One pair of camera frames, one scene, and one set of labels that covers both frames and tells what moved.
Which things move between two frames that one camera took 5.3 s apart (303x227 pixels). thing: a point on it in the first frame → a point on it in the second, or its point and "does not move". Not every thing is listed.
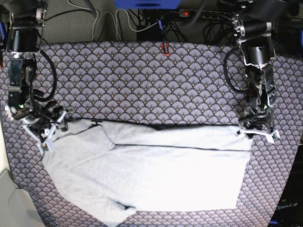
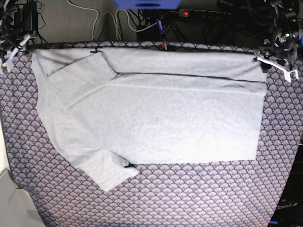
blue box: [148, 4] does not move
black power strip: [205, 14] does not move
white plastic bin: [17, 209] does not move
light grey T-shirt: [120, 167] → [111, 108]
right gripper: [259, 116] → [282, 50]
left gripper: [44, 115] → [22, 40]
